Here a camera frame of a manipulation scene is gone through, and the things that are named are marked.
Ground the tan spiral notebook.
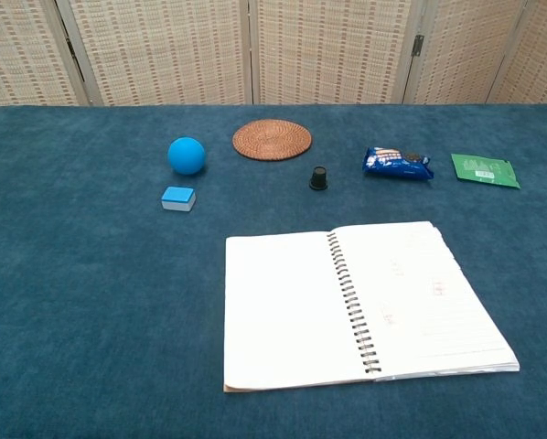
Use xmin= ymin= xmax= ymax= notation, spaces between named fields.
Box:
xmin=222 ymin=220 xmax=520 ymax=394

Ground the small black cap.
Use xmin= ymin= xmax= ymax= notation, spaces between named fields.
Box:
xmin=308 ymin=165 xmax=328 ymax=191

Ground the round woven rattan coaster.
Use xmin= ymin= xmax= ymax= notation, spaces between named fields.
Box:
xmin=231 ymin=119 xmax=313 ymax=162

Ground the blue white eraser block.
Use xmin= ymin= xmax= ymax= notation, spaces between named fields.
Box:
xmin=160 ymin=186 xmax=197 ymax=213

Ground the blue ball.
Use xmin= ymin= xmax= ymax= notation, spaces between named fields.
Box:
xmin=167 ymin=136 xmax=207 ymax=177

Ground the blue cookie packet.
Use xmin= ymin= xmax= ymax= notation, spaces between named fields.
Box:
xmin=361 ymin=146 xmax=435 ymax=183

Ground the woven folding screen panel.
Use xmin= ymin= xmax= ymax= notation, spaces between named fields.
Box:
xmin=248 ymin=0 xmax=424 ymax=106
xmin=0 ymin=0 xmax=91 ymax=112
xmin=486 ymin=0 xmax=547 ymax=105
xmin=53 ymin=0 xmax=255 ymax=107
xmin=402 ymin=0 xmax=529 ymax=105

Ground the blue table cloth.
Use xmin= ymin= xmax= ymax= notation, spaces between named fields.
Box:
xmin=0 ymin=104 xmax=547 ymax=439

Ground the green sachet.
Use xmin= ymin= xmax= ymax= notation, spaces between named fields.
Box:
xmin=450 ymin=153 xmax=521 ymax=190

